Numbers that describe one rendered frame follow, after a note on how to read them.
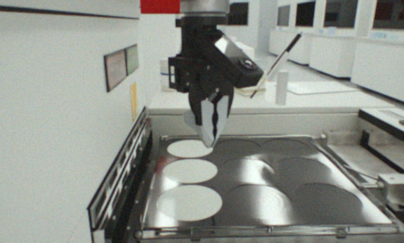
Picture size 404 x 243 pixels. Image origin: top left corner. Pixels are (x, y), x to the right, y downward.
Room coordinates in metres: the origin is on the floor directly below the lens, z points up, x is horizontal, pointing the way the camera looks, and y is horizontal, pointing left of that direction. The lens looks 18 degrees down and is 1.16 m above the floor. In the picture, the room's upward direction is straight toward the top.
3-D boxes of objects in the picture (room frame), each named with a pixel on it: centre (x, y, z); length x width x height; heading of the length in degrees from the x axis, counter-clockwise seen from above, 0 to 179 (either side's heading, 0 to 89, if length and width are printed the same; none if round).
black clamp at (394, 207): (0.41, -0.29, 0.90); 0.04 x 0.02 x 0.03; 92
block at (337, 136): (0.73, -0.34, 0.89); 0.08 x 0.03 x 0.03; 92
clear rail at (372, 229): (0.36, -0.09, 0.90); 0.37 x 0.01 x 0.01; 92
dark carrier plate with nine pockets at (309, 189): (0.54, -0.08, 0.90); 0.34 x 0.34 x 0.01; 2
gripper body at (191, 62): (0.51, 0.00, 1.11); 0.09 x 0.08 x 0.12; 43
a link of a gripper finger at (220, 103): (0.52, -0.01, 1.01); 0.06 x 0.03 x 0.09; 43
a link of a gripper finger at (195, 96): (0.48, 0.00, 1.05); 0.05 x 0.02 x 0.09; 133
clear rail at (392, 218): (0.54, -0.26, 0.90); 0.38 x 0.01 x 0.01; 2
